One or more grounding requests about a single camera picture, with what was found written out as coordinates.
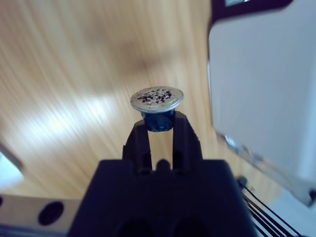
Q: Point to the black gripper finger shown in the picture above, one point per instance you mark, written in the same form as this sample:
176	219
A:
138	145
185	145

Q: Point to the dark blue capsule silver foil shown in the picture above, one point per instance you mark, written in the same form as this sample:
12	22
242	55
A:
158	98

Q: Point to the white capsule coffee machine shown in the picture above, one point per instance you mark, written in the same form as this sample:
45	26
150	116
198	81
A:
259	86

